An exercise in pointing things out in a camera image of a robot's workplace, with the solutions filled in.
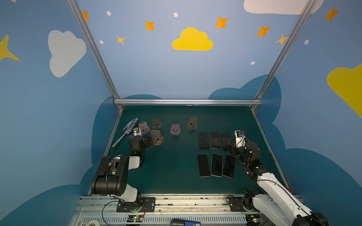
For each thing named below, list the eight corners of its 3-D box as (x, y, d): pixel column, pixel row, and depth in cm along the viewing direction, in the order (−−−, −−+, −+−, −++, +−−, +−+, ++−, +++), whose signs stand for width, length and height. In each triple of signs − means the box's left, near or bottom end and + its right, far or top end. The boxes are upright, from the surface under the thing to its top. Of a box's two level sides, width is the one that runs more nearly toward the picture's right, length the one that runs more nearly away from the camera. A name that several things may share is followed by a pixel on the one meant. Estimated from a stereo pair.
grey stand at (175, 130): (170, 134, 107) (170, 126, 99) (171, 132, 108) (170, 124, 100) (180, 134, 107) (180, 126, 99) (180, 132, 108) (180, 124, 100)
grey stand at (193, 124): (187, 129, 108) (188, 123, 102) (187, 122, 112) (188, 116, 106) (196, 129, 108) (197, 123, 102) (196, 122, 112) (197, 116, 106)
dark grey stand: (155, 132, 109) (153, 123, 101) (152, 128, 111) (150, 119, 103) (163, 127, 112) (162, 118, 104) (161, 124, 114) (159, 115, 106)
